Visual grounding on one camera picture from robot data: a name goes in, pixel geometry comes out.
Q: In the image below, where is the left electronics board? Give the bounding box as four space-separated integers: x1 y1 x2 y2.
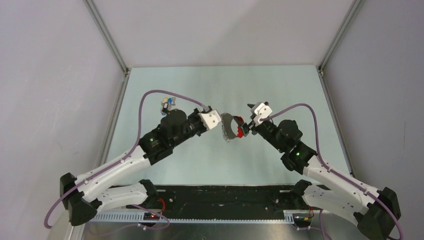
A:
143 212 161 221

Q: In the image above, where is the right electronics board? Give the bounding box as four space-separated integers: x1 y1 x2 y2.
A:
293 215 314 222

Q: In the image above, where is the aluminium frame post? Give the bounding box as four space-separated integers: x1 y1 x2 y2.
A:
317 0 365 72
83 0 129 76

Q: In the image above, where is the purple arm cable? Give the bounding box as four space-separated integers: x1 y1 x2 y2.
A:
43 89 213 230
261 103 405 240

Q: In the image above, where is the left aluminium frame post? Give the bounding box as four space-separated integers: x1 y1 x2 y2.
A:
83 0 129 76

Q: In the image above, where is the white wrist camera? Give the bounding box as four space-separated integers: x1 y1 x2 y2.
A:
198 109 222 131
250 102 273 126

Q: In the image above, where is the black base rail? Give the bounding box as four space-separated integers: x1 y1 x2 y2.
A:
142 185 310 221

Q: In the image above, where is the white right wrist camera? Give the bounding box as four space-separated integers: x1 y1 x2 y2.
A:
250 102 273 126

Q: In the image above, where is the right aluminium frame post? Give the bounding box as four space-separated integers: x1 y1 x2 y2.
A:
317 0 365 72

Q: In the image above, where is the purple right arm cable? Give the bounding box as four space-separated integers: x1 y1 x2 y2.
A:
261 103 405 240

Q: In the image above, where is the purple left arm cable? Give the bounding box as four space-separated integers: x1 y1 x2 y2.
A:
43 89 213 230

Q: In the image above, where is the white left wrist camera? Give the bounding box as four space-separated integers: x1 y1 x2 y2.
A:
198 109 222 131

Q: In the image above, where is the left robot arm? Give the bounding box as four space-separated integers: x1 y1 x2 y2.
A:
59 108 221 226

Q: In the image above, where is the electronics board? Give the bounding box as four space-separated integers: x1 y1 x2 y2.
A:
143 212 161 221
293 215 314 222

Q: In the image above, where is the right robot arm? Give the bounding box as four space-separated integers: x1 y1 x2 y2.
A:
233 102 405 240

